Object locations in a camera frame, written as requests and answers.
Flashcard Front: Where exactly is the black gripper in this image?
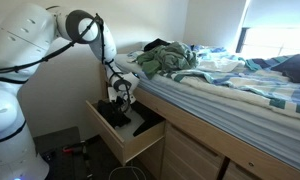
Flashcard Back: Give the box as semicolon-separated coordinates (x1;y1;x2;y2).
106;96;133;128

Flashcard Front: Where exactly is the light wooden drawer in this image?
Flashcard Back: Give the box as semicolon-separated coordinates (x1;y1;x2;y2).
86;101;165;166

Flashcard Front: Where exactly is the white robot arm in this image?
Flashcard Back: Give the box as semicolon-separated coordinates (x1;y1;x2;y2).
0;3;139;180

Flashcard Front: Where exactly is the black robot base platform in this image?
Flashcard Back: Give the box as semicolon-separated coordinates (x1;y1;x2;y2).
34;127;87;180

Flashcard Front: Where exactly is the wooden lower left drawer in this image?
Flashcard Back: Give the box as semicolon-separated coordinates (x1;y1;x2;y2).
137;147;162;180

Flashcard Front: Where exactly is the wooden middle drawer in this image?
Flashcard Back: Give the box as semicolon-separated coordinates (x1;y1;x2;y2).
161;125;221;180

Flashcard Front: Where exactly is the black clothing on bed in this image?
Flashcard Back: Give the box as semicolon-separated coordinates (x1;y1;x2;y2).
143;38;171;52

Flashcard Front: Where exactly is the green crumpled clothing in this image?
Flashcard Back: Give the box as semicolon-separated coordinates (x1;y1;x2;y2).
136;42;198;79

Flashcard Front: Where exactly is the red and black tool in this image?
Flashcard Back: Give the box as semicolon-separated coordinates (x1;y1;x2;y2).
62;144;86;154

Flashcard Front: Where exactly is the blue plaid blanket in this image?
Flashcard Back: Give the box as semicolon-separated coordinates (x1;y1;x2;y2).
165;46;300;115

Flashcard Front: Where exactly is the window with bright light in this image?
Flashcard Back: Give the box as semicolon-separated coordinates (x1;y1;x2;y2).
236;0;300;58

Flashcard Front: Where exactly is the grey striped mattress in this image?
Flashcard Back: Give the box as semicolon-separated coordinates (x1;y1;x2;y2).
115;54;300;179

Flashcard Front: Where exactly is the dark navy pillow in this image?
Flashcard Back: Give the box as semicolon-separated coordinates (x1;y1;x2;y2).
272;54;300;83

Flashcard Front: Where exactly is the white charging cable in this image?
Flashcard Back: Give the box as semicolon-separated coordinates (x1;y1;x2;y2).
108;165;147;180

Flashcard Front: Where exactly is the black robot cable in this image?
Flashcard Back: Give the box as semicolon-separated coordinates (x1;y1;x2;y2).
0;13;133;114

